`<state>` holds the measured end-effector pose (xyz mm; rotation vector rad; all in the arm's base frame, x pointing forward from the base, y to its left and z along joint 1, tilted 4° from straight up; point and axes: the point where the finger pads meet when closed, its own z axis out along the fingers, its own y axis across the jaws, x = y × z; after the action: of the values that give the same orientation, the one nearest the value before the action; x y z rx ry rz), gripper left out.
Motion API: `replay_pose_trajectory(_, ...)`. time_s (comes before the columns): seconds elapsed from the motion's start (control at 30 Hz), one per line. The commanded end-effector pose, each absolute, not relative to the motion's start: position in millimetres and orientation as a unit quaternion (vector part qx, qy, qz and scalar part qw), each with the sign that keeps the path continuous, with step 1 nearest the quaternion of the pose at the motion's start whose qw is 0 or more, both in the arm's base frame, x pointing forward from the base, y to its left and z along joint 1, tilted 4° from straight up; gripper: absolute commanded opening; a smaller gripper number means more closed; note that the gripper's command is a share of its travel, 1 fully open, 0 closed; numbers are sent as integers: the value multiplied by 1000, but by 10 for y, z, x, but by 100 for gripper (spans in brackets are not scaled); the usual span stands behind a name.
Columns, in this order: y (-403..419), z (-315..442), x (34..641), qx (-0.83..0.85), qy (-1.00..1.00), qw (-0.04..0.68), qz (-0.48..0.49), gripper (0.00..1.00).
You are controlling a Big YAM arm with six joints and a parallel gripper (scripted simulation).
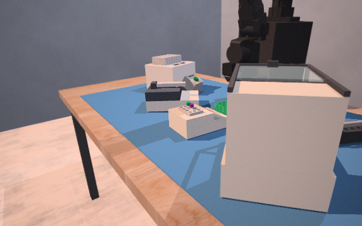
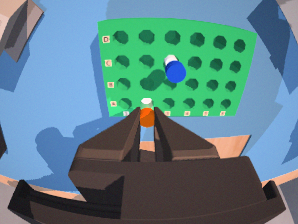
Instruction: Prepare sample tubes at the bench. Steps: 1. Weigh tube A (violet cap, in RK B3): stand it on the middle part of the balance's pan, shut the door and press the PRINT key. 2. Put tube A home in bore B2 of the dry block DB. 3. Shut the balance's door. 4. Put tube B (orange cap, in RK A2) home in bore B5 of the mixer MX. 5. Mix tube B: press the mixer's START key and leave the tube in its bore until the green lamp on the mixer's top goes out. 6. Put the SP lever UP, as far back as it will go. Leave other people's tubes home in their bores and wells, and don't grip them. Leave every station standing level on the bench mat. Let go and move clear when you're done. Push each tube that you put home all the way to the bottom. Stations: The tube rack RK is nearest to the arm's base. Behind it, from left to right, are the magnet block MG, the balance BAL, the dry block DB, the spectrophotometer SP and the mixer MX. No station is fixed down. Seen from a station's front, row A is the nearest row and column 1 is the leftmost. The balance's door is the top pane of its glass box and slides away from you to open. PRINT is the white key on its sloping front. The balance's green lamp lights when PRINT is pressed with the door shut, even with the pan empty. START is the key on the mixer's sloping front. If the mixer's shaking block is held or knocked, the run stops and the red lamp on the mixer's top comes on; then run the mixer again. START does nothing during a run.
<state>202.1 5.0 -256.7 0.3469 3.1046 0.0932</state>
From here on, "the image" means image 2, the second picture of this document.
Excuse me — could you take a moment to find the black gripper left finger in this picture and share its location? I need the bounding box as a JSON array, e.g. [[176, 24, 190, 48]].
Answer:
[[74, 107, 141, 162]]

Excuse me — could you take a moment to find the blue-capped white tube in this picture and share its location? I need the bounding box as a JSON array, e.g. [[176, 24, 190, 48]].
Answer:
[[164, 55, 186, 83]]

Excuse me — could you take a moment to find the green tube rack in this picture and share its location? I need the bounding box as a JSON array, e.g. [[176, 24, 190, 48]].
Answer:
[[97, 18, 257, 117]]

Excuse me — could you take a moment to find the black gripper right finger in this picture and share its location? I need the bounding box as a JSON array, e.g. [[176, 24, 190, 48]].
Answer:
[[154, 107, 220, 162]]

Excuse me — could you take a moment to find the blue bench mat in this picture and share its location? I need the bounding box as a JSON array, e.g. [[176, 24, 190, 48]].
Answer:
[[0, 0, 298, 194]]

